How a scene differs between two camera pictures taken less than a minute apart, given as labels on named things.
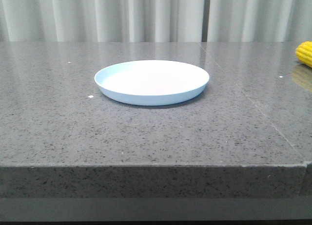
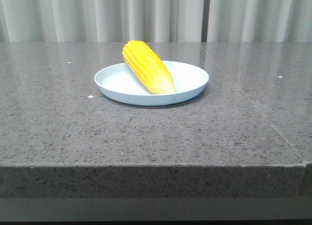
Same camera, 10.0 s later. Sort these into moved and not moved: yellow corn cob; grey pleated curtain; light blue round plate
Moved: yellow corn cob
Not moved: grey pleated curtain; light blue round plate
